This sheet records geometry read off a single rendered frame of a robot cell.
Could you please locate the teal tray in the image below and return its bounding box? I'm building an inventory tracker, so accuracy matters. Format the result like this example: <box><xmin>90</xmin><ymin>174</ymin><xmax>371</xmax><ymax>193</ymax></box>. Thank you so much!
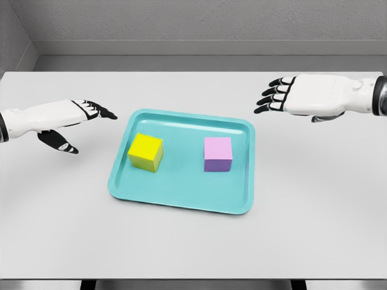
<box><xmin>108</xmin><ymin>108</ymin><xmax>256</xmax><ymax>216</ymax></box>

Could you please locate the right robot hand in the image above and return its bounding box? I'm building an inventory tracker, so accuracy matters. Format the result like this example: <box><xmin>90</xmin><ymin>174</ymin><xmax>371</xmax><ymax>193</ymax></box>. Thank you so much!
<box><xmin>253</xmin><ymin>74</ymin><xmax>353</xmax><ymax>123</ymax></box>

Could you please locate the yellow cube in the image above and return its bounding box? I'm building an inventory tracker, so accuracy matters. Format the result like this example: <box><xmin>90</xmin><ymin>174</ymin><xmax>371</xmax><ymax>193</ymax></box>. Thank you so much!
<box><xmin>127</xmin><ymin>133</ymin><xmax>164</xmax><ymax>173</ymax></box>

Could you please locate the purple cube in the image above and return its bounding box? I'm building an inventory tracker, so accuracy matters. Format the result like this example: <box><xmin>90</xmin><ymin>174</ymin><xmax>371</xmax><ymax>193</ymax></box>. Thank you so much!
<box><xmin>203</xmin><ymin>137</ymin><xmax>233</xmax><ymax>173</ymax></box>

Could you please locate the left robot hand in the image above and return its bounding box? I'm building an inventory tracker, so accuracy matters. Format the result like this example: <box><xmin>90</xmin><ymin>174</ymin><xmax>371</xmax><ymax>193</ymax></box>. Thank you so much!
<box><xmin>26</xmin><ymin>100</ymin><xmax>119</xmax><ymax>155</ymax></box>

